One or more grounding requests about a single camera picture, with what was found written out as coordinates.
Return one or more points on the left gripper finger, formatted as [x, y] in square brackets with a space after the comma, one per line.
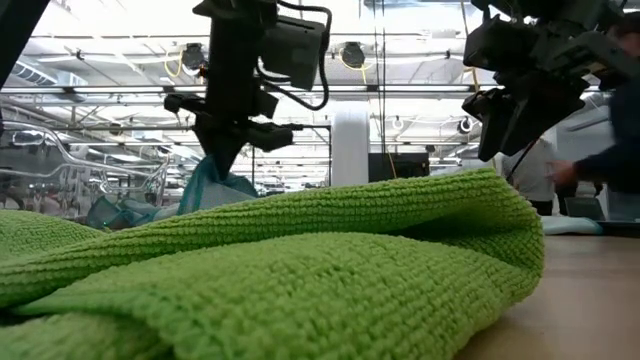
[202, 125]
[265, 137]

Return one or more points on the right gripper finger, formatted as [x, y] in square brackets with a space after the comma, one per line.
[487, 125]
[530, 122]

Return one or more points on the light blue microfiber towel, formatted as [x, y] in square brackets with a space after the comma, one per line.
[215, 195]
[570, 226]

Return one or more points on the blue towel with white tag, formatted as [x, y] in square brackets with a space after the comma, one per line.
[125, 212]

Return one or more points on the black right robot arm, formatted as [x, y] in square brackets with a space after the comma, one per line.
[590, 55]

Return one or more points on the green microfiber towel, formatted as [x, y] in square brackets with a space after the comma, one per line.
[40, 235]
[300, 280]

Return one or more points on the person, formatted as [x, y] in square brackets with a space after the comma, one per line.
[625, 150]
[530, 170]

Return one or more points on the long ceiling light strip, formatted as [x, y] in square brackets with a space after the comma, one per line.
[125, 90]

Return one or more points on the white square pillar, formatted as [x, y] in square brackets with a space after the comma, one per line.
[350, 145]

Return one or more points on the black screen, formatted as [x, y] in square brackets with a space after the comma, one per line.
[400, 167]

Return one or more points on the grey office chair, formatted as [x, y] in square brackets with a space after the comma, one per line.
[585, 207]

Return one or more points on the clear plastic bin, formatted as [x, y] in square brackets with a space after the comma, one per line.
[75, 190]

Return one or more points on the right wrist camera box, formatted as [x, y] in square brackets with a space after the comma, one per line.
[500, 45]

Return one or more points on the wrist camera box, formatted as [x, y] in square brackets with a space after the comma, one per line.
[292, 50]
[500, 45]

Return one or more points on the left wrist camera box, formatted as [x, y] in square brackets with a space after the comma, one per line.
[292, 50]

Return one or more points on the black metal rig frame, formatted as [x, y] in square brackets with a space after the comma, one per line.
[330, 160]

